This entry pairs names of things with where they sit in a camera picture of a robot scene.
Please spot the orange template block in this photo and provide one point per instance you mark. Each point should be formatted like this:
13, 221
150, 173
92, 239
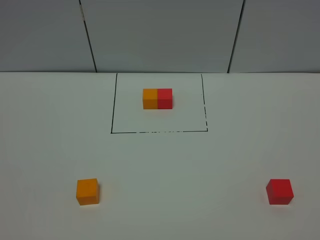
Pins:
150, 98

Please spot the red template block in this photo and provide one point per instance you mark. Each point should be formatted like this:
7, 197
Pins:
164, 98

